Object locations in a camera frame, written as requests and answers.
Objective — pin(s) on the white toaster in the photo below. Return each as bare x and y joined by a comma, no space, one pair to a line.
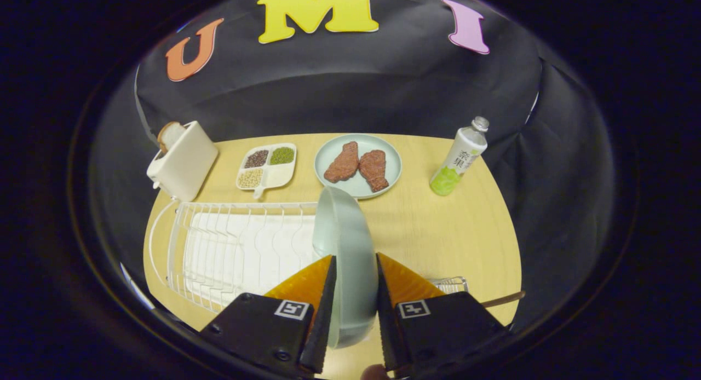
183,161

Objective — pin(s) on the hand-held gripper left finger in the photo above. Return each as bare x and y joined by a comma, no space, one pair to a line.
324,325

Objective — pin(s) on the green tea bottle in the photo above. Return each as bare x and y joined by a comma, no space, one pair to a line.
460,158

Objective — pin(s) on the black backdrop cloth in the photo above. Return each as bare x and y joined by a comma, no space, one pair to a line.
383,90

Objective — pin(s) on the pale green plate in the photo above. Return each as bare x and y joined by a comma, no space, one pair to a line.
353,259
331,150

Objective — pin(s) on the brown steak piece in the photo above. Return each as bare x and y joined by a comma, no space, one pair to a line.
342,163
373,169

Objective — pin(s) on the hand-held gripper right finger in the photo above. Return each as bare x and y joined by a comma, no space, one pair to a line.
386,330

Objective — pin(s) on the bread slice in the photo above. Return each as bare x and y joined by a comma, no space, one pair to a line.
170,133

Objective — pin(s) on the white divided bean tray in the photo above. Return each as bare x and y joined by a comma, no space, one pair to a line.
276,174

